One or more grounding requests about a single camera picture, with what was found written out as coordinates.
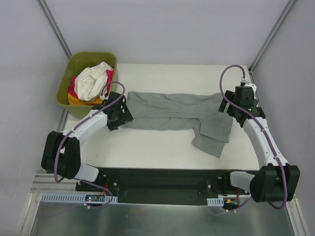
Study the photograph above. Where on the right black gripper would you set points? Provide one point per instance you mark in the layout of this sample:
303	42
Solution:
225	105

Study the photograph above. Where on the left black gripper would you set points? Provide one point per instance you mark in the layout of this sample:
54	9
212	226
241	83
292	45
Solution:
125	111

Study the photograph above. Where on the grey t shirt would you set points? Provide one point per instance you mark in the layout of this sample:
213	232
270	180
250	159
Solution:
166	112

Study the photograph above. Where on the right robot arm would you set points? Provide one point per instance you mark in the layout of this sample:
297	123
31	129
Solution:
276	180

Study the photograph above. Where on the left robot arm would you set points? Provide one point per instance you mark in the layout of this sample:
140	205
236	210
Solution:
62	151

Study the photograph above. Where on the white t shirt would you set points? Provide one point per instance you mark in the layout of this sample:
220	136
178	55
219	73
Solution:
90	82

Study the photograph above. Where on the yellow t shirt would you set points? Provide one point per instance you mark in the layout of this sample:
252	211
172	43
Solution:
77	102

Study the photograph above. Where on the pink t shirt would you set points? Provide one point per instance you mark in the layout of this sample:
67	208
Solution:
71	87

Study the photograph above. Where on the green plastic bin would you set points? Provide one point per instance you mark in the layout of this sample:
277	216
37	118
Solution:
76	64

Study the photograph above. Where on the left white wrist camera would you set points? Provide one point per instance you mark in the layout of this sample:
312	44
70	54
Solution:
104	97

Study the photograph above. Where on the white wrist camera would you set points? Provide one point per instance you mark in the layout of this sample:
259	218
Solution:
104	97
246	83

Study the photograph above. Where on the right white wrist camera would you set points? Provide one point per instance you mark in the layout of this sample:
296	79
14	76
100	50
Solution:
246	83

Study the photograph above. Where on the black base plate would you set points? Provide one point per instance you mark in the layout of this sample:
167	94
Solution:
167	186

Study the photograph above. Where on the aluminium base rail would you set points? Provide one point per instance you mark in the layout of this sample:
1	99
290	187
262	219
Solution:
45	183

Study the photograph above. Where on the right slotted cable duct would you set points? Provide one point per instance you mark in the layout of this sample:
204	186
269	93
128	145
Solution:
215	202

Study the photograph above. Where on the slotted cable duct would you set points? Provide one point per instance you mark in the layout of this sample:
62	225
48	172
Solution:
215	202
77	198

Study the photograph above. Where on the left slotted cable duct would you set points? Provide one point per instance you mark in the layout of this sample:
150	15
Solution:
77	198

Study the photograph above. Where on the right aluminium frame post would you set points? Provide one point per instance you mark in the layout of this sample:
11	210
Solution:
289	6

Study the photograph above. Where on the aluminium frame post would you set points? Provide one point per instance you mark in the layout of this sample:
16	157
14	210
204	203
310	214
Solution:
289	6
54	26

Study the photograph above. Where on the left aluminium frame post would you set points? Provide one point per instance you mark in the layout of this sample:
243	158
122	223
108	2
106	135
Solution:
54	26

